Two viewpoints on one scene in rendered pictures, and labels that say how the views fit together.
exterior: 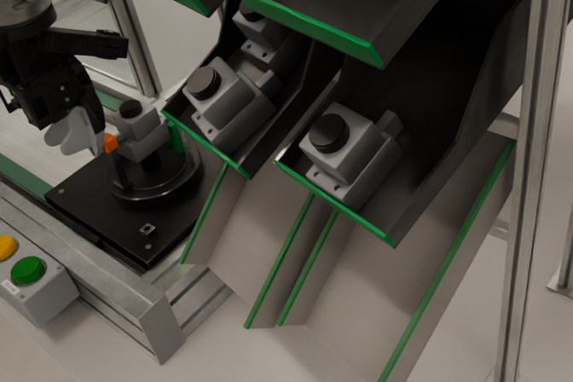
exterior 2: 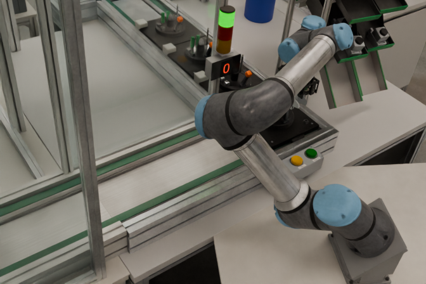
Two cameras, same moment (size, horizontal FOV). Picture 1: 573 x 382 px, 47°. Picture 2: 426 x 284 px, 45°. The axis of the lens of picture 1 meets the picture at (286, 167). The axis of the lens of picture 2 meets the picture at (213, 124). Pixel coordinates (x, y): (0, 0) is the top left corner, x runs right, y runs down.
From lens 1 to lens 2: 2.03 m
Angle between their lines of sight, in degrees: 64
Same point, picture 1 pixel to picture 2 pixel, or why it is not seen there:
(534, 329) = not seen: hidden behind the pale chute
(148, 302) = (331, 129)
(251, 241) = (336, 91)
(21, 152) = (212, 168)
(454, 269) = (375, 55)
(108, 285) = (323, 135)
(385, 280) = (362, 71)
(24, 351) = (317, 184)
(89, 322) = not seen: hidden behind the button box
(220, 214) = (328, 91)
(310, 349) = (335, 120)
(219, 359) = not seen: hidden behind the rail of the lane
